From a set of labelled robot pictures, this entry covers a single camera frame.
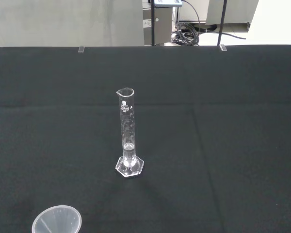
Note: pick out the black bench cloth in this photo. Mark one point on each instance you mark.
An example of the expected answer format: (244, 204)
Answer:
(208, 121)

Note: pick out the black stand pole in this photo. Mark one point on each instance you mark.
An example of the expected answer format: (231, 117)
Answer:
(222, 21)
(153, 24)

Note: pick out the clear cloth clip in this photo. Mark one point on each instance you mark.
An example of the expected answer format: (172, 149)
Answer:
(222, 47)
(80, 49)

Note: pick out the grey metal cabinet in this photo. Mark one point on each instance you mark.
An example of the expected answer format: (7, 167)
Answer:
(164, 24)

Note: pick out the grey blue device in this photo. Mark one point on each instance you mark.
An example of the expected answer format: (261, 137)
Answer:
(167, 2)

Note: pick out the translucent plastic funnel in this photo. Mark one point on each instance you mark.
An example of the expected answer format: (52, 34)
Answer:
(59, 218)

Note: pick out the pale grey cabinet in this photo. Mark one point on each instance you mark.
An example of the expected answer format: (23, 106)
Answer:
(237, 12)

